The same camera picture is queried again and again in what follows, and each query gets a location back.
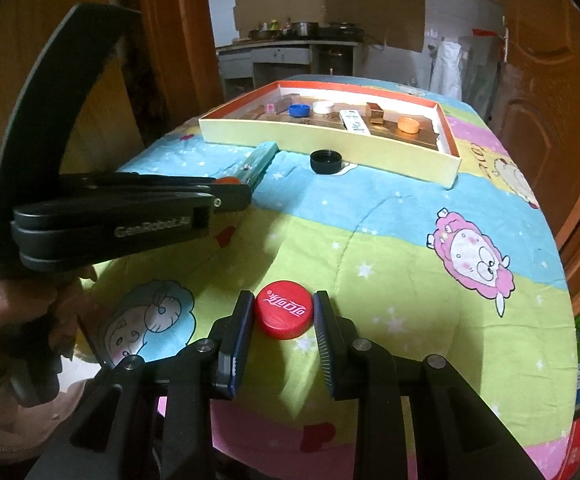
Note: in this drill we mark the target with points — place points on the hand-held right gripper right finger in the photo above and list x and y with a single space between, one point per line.
322 355

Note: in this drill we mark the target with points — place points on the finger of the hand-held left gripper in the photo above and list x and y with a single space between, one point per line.
145 180
230 197

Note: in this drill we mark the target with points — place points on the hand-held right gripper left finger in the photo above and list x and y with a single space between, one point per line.
237 345

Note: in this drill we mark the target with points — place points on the teal transparent box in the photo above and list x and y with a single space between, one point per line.
262 157

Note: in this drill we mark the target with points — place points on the red bottle cap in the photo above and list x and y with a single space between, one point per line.
284 305

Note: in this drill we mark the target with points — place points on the shallow cardboard tray box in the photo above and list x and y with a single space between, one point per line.
320 142

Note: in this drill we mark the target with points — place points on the blue bottle cap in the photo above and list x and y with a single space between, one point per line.
299 110

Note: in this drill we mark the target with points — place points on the white bottle cap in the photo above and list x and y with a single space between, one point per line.
323 107

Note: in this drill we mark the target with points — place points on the white rectangular box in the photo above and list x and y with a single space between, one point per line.
354 122

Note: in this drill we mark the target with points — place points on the orange bottle cap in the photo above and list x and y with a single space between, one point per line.
408 124

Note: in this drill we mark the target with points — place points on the person's left forearm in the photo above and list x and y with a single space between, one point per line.
20 430

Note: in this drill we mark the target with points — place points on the person's left hand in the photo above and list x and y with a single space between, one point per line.
0 320

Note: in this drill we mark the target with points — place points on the small orange cap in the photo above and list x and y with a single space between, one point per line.
228 180

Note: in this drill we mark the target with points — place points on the small pink box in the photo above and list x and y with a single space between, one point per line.
270 108

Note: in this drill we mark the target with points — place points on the black bottle cap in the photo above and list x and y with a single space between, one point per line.
326 161

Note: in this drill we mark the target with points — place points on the grey kitchen counter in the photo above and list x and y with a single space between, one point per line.
270 55

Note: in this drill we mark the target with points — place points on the cartoon printed blanket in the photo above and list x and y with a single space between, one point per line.
395 200

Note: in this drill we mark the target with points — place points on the small wooden block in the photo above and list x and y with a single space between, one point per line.
375 112

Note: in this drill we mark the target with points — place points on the metal pot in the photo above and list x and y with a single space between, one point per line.
305 29

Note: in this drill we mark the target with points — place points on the black pan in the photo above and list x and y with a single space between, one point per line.
342 31

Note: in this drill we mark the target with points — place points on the white plastic sack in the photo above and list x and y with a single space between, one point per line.
446 70

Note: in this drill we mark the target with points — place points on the red paper strip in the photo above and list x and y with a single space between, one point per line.
485 33

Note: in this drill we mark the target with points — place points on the brown wooden door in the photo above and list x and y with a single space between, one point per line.
545 110

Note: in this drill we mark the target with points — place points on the wooden door frame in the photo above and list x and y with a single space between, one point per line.
170 35

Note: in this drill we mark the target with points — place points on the cardboard wall sheet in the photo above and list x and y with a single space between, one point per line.
330 10

